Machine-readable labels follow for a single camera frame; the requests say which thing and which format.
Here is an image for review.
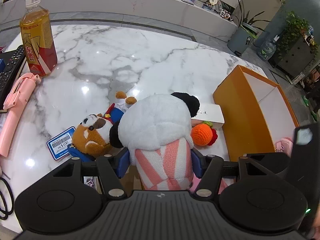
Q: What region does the potted green plant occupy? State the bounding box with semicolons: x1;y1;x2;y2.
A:
275;11;312;60

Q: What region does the panda plush pink striped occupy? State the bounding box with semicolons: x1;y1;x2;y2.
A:
110;92;200;191

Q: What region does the pink leather pouch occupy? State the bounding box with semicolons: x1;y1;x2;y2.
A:
274;137;293;157

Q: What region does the white counter ledge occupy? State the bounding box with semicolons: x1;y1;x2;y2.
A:
0;0;238;42

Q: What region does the yellow tea bottle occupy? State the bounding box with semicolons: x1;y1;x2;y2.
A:
20;0;57;76

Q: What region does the orange crochet fruit toy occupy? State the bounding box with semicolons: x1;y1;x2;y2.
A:
191;121;218;146

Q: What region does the white glasses box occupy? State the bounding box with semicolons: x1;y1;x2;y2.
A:
191;103;225;129

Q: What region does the grey trash bin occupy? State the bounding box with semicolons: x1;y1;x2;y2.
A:
227;23;258;56

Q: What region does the blue price tag card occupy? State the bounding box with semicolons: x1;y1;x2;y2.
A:
47;126;75;161

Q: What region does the orange storage box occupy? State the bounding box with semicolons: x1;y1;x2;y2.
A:
213;65;299;161

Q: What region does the water jug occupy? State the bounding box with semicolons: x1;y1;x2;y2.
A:
257;39;277;61

